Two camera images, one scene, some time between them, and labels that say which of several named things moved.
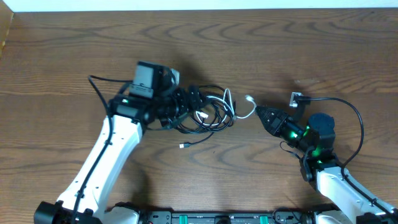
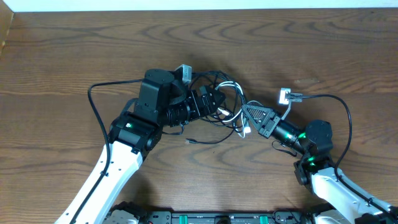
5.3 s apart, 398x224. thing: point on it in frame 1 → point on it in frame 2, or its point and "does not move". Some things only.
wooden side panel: (6, 17) does not move
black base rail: (227, 218) does not move
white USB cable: (199, 116) → (245, 129)
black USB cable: (216, 111) → (234, 121)
